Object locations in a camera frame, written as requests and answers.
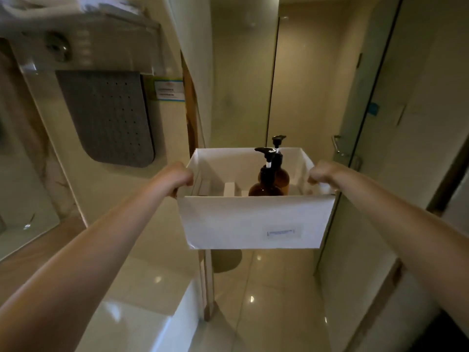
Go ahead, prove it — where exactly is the person's right hand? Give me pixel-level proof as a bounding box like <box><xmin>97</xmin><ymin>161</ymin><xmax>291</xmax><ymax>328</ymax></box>
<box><xmin>307</xmin><ymin>160</ymin><xmax>347</xmax><ymax>191</ymax></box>

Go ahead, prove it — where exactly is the person's left hand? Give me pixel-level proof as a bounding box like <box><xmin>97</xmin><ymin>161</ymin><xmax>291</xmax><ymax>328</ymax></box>
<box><xmin>153</xmin><ymin>161</ymin><xmax>195</xmax><ymax>199</ymax></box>

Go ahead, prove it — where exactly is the amber bottle yellow label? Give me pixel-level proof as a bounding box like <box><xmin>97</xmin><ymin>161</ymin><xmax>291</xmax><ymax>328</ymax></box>
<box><xmin>258</xmin><ymin>134</ymin><xmax>291</xmax><ymax>196</ymax></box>

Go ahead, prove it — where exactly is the amber bottle white label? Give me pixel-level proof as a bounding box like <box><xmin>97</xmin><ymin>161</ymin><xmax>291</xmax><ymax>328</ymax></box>
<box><xmin>248</xmin><ymin>147</ymin><xmax>285</xmax><ymax>197</ymax></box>

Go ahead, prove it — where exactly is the white cardboard box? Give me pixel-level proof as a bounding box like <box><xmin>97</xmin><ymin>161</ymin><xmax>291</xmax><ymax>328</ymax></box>
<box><xmin>176</xmin><ymin>147</ymin><xmax>337</xmax><ymax>250</ymax></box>

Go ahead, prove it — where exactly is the person's right forearm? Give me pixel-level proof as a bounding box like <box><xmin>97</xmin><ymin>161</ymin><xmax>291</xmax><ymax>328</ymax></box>
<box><xmin>335</xmin><ymin>166</ymin><xmax>469</xmax><ymax>338</ymax></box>

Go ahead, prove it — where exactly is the person's left forearm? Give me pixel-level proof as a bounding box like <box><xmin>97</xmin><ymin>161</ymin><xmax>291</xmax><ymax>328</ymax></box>
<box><xmin>0</xmin><ymin>179</ymin><xmax>173</xmax><ymax>352</ymax></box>

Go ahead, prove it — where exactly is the glass shower door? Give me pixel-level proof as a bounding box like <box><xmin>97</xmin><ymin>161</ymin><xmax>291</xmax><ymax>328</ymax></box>
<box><xmin>313</xmin><ymin>0</ymin><xmax>404</xmax><ymax>279</ymax></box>

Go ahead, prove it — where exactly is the grey perforated bath mat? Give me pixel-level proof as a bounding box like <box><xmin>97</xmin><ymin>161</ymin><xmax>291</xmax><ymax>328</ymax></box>
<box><xmin>55</xmin><ymin>70</ymin><xmax>155</xmax><ymax>168</ymax></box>

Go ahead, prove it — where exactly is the white bathtub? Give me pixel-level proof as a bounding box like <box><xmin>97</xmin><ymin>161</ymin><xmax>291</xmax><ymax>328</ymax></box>
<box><xmin>73</xmin><ymin>278</ymin><xmax>206</xmax><ymax>352</ymax></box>

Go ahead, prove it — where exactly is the small printed wall sign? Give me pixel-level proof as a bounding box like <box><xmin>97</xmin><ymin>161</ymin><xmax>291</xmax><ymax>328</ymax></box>
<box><xmin>153</xmin><ymin>79</ymin><xmax>186</xmax><ymax>103</ymax></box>

